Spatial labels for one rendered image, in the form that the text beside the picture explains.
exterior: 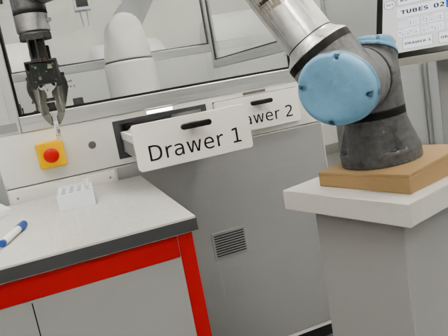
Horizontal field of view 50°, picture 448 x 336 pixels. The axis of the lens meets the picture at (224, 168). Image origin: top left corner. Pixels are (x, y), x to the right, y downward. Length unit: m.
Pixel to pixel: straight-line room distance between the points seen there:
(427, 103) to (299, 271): 1.54
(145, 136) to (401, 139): 0.56
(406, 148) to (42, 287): 0.68
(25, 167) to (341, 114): 0.96
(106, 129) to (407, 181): 0.91
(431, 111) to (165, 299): 2.30
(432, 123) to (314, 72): 2.27
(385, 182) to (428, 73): 2.13
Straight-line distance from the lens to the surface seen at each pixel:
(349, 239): 0.96
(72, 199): 1.20
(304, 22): 0.80
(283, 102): 1.61
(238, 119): 1.20
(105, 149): 1.46
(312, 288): 1.80
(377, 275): 0.95
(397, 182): 0.86
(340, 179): 0.93
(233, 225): 1.60
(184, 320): 0.98
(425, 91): 2.98
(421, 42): 1.76
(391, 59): 0.92
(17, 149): 1.46
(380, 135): 0.91
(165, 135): 1.14
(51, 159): 1.38
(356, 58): 0.76
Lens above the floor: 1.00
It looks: 10 degrees down
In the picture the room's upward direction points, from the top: 10 degrees counter-clockwise
